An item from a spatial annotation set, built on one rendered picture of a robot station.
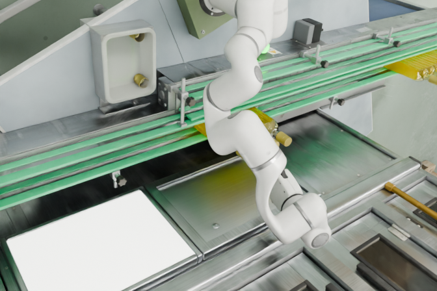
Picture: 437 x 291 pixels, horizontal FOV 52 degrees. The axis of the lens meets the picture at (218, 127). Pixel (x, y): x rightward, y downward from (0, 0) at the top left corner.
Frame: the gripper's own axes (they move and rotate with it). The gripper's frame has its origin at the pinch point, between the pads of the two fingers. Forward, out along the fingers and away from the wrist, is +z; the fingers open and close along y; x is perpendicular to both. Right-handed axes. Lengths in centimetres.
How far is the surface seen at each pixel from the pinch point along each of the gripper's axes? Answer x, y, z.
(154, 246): 36.5, -12.0, -6.8
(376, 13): -109, 11, 92
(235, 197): 7.2, -12.9, 5.7
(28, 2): 59, 26, 93
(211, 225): 18.6, -12.6, -3.5
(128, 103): 33, 6, 40
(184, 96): 18.5, 15.5, 24.1
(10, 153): 69, 7, 21
